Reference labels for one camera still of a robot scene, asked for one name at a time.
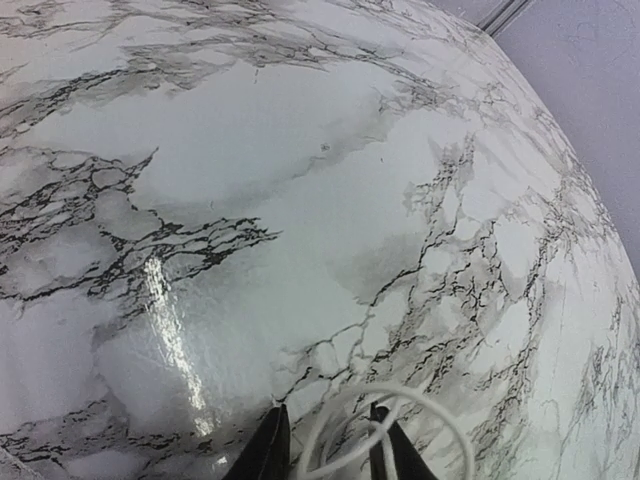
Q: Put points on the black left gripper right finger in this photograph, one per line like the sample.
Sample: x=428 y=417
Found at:
x=399 y=459

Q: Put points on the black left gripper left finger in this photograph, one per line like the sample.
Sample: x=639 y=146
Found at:
x=267 y=454

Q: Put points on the right aluminium corner post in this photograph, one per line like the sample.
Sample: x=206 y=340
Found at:
x=502 y=15

